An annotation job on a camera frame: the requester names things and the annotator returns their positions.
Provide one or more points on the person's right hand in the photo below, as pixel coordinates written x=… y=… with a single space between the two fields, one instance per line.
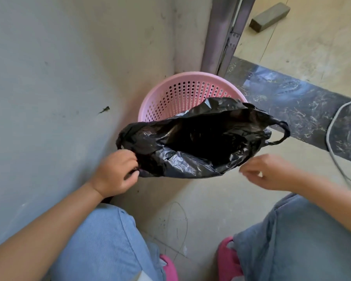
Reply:
x=272 y=174

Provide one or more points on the pink plastic waste basket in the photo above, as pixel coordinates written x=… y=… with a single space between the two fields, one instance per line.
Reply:
x=163 y=84

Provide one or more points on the black plastic garbage bag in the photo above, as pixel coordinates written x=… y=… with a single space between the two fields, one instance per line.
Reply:
x=193 y=155

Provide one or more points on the person's left hand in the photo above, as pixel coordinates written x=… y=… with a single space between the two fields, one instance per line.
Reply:
x=115 y=175

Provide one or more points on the person's right forearm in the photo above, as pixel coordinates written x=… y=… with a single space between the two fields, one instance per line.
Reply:
x=333 y=199

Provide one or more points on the light blue jeans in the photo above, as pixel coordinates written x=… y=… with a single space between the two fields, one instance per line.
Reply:
x=105 y=245

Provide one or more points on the person's left forearm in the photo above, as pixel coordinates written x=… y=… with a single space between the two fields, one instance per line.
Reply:
x=46 y=231

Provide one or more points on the grey brick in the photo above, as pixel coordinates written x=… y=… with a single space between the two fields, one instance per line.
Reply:
x=269 y=16

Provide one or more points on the pink slipper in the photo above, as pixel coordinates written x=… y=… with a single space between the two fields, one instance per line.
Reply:
x=226 y=260
x=169 y=270

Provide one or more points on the metal door hinge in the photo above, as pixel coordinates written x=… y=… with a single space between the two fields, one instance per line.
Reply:
x=233 y=40

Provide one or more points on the grey metal door frame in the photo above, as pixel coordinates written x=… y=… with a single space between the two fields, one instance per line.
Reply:
x=219 y=32

